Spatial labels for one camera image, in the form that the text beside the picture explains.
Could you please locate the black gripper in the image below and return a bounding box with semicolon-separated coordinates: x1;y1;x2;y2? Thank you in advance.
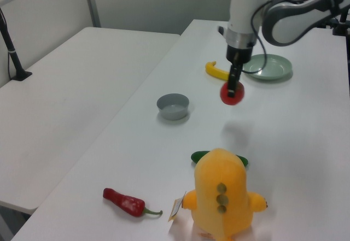
226;40;254;98

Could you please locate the red apple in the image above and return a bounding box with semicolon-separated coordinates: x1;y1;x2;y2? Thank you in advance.
220;80;246;107

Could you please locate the grey bowl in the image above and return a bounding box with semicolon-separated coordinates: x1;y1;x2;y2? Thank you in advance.
156;93;190;121

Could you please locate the yellow banana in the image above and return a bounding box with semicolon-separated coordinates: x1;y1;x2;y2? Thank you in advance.
205;61;232;81

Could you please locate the pale green plate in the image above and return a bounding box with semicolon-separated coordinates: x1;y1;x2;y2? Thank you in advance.
242;54;293;81

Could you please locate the green cucumber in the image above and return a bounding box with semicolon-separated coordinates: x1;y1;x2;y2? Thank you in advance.
190;150;250;168

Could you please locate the yellow plush toy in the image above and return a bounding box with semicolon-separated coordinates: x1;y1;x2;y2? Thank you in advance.
182;148;269;241

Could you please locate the paper plush toy tag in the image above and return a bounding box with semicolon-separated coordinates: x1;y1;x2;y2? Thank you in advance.
167;191;187;223

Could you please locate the red chili pepper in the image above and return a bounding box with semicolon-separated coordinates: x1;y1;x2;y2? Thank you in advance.
103;187;164;218

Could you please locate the white side table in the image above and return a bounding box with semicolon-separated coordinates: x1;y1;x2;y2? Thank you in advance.
0;27;181;215

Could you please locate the black pole with base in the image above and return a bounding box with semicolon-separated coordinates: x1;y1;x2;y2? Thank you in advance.
0;7;33;81

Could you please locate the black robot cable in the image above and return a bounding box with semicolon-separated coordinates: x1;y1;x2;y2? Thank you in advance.
250;0;302;74

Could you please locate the black camera stand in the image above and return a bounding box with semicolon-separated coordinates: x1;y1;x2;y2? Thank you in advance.
331;5;350;36

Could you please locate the grey metal partition post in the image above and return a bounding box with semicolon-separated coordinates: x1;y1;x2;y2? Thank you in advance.
81;0;101;29

